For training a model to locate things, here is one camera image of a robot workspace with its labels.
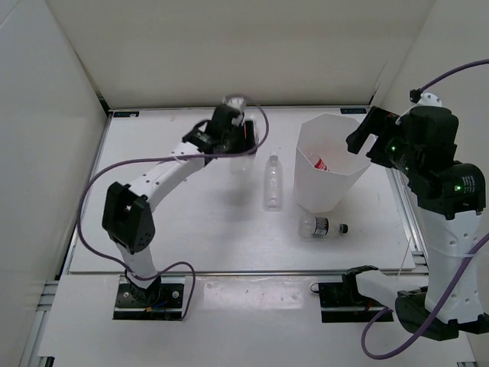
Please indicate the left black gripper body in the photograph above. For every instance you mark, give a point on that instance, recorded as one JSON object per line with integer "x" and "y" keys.
{"x": 234, "y": 141}

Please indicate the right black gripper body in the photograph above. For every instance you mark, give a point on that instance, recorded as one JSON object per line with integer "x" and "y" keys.
{"x": 402, "y": 157}

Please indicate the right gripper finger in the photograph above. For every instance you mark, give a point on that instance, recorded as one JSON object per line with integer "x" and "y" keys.
{"x": 374, "y": 123}
{"x": 380, "y": 152}

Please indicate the clear bottle blue orange label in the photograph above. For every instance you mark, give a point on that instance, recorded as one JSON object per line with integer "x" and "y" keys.
{"x": 240, "y": 167}

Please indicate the clear bottle red cap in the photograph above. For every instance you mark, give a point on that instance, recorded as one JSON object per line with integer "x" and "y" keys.
{"x": 317, "y": 162}

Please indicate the clear bottle black cap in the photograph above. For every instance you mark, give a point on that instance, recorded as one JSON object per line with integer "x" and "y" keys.
{"x": 320, "y": 227}

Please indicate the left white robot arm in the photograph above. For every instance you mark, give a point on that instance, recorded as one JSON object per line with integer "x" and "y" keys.
{"x": 128, "y": 211}

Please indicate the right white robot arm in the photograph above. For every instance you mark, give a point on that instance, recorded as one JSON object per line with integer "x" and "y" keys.
{"x": 449, "y": 303}

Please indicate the white octagonal plastic bin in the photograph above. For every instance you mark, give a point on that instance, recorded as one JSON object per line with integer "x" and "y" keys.
{"x": 320, "y": 191}

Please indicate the clear unlabelled plastic bottle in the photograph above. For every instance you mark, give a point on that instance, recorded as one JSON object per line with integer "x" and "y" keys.
{"x": 273, "y": 183}

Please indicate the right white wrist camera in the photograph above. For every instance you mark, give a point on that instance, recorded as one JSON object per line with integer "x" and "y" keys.
{"x": 419, "y": 98}

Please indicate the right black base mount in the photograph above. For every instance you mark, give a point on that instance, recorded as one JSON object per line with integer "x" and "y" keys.
{"x": 340, "y": 304}

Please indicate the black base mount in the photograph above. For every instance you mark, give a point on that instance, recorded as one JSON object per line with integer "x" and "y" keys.
{"x": 160, "y": 304}
{"x": 340, "y": 304}

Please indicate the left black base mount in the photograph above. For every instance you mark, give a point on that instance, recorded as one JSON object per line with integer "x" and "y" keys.
{"x": 160, "y": 304}

